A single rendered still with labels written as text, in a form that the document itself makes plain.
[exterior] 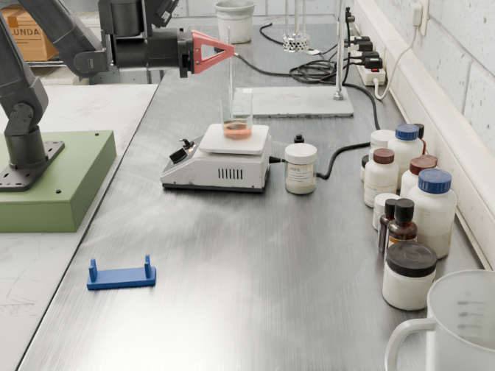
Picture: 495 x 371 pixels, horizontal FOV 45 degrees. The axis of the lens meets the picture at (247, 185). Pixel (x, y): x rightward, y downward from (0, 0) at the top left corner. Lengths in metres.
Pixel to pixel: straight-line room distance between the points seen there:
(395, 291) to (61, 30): 0.67
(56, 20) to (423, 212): 0.66
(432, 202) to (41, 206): 0.62
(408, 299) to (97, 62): 0.62
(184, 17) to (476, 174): 2.78
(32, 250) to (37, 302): 0.14
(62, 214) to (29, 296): 0.17
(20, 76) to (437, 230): 0.72
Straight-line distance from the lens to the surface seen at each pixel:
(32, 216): 1.07
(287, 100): 1.55
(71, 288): 0.93
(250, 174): 1.10
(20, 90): 1.09
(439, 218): 0.93
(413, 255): 0.84
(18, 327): 0.89
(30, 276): 0.98
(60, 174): 1.13
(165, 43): 1.05
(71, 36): 1.05
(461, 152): 1.08
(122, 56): 1.06
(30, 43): 3.40
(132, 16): 1.05
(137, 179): 1.21
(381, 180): 1.05
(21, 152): 1.14
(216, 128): 1.18
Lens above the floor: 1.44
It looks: 28 degrees down
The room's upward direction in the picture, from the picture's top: 2 degrees counter-clockwise
